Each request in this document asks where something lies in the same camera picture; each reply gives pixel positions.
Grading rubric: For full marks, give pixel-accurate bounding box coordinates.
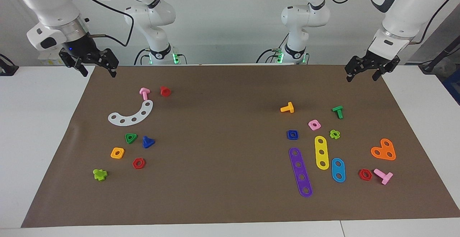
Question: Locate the black right base cable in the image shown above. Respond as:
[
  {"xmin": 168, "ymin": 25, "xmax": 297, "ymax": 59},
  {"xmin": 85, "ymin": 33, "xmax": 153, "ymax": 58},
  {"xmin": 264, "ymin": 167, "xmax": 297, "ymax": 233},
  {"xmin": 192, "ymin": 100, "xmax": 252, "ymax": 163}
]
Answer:
[{"xmin": 134, "ymin": 48, "xmax": 150, "ymax": 65}]

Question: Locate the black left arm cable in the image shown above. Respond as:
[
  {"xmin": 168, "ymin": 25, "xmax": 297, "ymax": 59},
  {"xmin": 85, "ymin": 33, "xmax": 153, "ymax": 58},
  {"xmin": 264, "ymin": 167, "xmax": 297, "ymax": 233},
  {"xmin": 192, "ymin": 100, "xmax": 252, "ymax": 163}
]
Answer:
[{"xmin": 323, "ymin": 0, "xmax": 453, "ymax": 45}]

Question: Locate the blue two-hole bar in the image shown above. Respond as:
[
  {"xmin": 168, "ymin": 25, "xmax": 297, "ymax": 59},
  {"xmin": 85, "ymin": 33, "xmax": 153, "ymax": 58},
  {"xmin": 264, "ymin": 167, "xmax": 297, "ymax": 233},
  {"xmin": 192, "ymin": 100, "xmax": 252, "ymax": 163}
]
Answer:
[{"xmin": 331, "ymin": 158, "xmax": 346, "ymax": 183}]

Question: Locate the black left base cable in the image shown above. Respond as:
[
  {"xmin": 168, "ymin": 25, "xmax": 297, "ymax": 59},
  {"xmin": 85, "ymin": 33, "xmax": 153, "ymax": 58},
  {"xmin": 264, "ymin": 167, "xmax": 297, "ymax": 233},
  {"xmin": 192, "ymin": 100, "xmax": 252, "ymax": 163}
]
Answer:
[{"xmin": 256, "ymin": 49, "xmax": 279, "ymax": 64}]

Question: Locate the white curved five-hole plate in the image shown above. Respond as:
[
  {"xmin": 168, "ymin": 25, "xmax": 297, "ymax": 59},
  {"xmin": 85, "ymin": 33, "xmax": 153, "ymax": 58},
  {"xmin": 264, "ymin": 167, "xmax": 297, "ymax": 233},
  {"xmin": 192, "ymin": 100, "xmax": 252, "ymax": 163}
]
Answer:
[{"xmin": 108, "ymin": 99, "xmax": 154, "ymax": 126}]

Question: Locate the brown table mat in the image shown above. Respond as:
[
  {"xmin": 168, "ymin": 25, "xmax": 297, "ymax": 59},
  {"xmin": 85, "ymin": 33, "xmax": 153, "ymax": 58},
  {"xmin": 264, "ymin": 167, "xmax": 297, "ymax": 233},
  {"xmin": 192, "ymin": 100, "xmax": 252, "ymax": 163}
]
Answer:
[{"xmin": 21, "ymin": 65, "xmax": 460, "ymax": 228}]

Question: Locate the orange three-hole angle plate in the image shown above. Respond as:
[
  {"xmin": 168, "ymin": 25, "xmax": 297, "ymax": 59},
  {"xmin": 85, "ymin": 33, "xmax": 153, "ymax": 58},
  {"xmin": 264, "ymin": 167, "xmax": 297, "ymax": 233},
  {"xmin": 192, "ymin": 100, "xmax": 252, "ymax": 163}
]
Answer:
[{"xmin": 371, "ymin": 138, "xmax": 396, "ymax": 161}]

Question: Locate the yellow three-hole bar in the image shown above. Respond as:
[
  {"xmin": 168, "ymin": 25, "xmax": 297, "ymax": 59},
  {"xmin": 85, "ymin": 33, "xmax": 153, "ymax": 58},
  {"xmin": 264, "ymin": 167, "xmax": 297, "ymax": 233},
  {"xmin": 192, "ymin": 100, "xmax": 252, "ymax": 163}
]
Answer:
[{"xmin": 314, "ymin": 135, "xmax": 330, "ymax": 171}]

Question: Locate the black stand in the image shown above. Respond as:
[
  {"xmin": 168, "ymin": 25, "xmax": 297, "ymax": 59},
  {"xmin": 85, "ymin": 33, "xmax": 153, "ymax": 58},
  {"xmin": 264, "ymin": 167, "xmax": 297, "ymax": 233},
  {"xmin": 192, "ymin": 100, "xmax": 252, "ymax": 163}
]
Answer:
[{"xmin": 419, "ymin": 36, "xmax": 460, "ymax": 74}]

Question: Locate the black base cable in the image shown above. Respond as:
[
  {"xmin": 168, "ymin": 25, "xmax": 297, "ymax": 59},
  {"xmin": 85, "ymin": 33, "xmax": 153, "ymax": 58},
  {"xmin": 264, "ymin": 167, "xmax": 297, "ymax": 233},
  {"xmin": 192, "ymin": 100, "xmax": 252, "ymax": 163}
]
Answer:
[
  {"xmin": 256, "ymin": 49, "xmax": 279, "ymax": 64},
  {"xmin": 134, "ymin": 48, "xmax": 150, "ymax": 65}
]

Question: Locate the blue crate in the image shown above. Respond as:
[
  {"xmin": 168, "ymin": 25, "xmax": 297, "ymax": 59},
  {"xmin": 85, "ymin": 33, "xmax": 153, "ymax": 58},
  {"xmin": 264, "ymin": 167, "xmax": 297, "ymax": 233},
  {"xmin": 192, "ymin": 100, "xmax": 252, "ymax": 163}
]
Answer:
[{"xmin": 442, "ymin": 70, "xmax": 460, "ymax": 104}]

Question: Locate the purple four-hole bar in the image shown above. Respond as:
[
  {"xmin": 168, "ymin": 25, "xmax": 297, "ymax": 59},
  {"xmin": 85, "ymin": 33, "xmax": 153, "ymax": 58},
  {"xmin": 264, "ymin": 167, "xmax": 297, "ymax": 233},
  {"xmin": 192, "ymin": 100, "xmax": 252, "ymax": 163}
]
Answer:
[{"xmin": 289, "ymin": 147, "xmax": 313, "ymax": 198}]

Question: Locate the black table clamp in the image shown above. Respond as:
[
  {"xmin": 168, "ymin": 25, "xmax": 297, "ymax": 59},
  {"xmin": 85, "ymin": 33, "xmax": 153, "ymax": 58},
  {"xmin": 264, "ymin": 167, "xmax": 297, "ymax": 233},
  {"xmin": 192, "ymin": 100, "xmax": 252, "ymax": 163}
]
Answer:
[{"xmin": 0, "ymin": 54, "xmax": 19, "ymax": 76}]

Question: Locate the white box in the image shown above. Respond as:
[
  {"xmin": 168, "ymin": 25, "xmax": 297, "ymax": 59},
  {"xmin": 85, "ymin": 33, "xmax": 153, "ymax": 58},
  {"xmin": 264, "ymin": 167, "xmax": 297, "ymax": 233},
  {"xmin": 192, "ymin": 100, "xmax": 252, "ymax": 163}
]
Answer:
[{"xmin": 38, "ymin": 52, "xmax": 67, "ymax": 66}]

